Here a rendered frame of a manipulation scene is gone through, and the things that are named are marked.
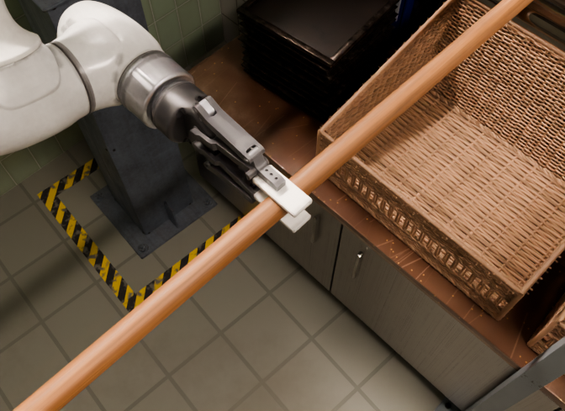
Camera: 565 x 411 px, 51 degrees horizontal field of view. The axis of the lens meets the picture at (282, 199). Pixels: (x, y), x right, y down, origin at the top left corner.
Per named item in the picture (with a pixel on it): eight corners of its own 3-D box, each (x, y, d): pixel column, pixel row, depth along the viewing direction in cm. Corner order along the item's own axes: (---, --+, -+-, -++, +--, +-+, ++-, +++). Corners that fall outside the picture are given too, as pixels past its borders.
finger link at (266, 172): (256, 159, 71) (255, 144, 68) (286, 184, 69) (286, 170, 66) (246, 166, 70) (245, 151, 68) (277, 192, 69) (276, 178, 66)
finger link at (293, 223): (253, 194, 73) (253, 197, 73) (293, 231, 70) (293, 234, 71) (270, 180, 74) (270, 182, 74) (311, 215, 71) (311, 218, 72)
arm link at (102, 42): (176, 93, 87) (100, 134, 80) (112, 38, 92) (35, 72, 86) (175, 32, 78) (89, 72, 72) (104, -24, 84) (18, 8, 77)
